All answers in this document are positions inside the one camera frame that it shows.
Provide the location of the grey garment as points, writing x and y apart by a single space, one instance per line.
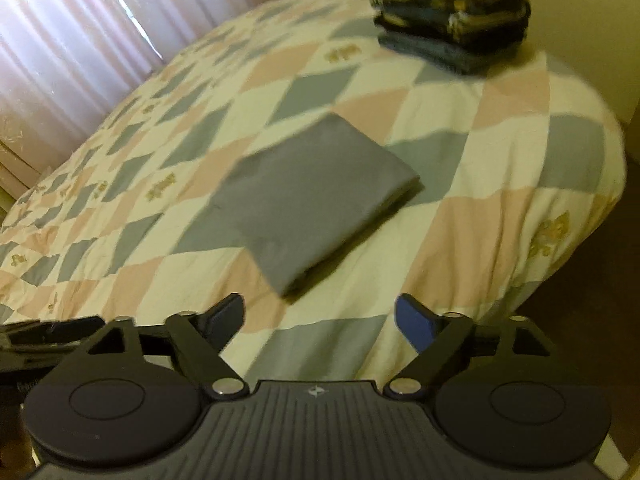
310 195

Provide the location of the dark patterned folded garment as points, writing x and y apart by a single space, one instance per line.
450 17

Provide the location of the checkered quilt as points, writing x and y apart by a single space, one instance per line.
500 160

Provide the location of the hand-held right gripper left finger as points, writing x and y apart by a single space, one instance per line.
225 317

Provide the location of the sheer pink curtain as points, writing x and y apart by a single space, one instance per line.
75 25

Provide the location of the blue folded jeans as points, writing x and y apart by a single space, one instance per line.
435 52

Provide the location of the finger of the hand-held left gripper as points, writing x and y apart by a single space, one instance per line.
50 331

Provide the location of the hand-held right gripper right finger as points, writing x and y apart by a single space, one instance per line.
415 322

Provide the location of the pink floral curtain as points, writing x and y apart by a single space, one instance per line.
35 155

